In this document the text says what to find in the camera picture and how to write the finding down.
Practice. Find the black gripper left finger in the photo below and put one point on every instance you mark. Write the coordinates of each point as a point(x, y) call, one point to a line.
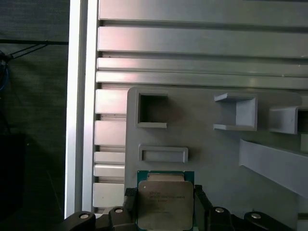
point(131, 216)

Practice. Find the grey plastic parts rack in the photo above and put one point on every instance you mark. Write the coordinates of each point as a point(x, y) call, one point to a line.
point(204, 149)

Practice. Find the silver CPU green board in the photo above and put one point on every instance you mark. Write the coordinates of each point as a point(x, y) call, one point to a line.
point(166, 199)

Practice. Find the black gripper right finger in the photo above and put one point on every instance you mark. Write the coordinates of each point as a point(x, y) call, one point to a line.
point(204, 216)

